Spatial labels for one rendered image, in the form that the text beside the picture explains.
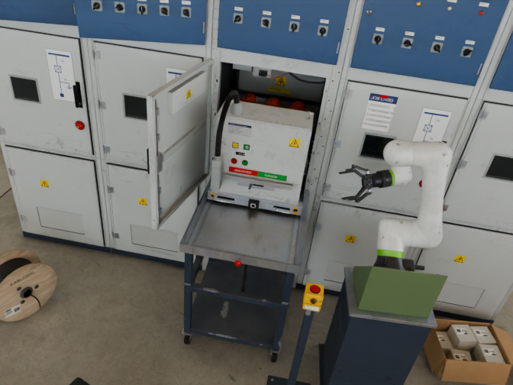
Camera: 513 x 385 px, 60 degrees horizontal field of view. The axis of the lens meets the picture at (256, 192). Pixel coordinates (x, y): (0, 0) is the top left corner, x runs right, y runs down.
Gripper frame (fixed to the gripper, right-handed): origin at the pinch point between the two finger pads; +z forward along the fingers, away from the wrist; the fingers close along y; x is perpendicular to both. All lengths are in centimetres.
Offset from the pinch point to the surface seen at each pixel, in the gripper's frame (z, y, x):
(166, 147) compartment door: 86, 31, -15
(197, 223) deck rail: 76, -11, -24
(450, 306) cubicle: -90, -102, -40
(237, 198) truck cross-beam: 51, -2, -32
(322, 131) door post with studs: -2.1, 29.2, -24.1
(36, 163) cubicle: 166, 32, -112
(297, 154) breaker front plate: 20.9, 19.1, -6.8
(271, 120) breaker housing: 32, 38, -8
